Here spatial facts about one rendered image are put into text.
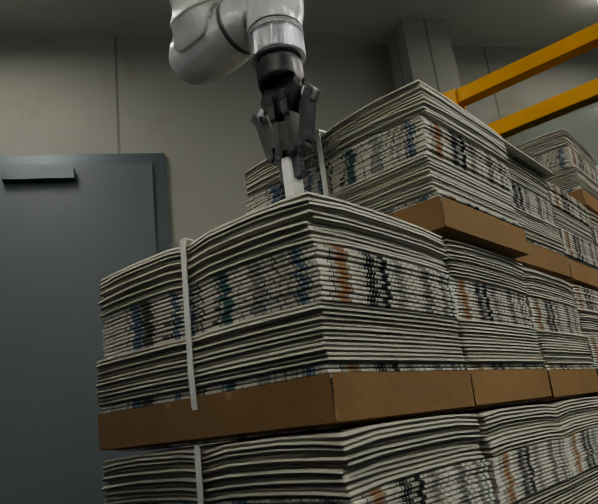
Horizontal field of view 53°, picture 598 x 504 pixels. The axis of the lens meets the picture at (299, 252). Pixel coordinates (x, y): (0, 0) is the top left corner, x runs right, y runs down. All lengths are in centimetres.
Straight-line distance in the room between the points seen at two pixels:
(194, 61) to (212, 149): 243
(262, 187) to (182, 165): 244
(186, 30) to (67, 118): 258
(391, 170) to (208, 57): 41
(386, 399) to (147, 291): 32
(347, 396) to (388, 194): 39
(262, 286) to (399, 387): 18
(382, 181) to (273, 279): 33
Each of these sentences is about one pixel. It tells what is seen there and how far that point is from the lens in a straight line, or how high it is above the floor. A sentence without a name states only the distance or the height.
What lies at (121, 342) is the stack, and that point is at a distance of 80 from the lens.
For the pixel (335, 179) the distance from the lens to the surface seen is 95.
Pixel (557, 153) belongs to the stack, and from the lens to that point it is 176.
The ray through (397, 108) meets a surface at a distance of 92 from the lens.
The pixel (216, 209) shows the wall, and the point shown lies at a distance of 339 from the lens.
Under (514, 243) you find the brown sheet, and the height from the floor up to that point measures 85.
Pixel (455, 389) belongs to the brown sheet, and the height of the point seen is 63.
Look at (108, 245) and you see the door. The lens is 328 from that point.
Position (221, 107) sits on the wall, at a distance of 368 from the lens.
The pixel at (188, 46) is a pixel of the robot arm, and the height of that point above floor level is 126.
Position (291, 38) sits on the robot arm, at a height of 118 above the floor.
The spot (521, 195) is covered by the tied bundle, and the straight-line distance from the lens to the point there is 124.
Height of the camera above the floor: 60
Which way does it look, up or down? 17 degrees up
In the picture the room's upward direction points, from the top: 7 degrees counter-clockwise
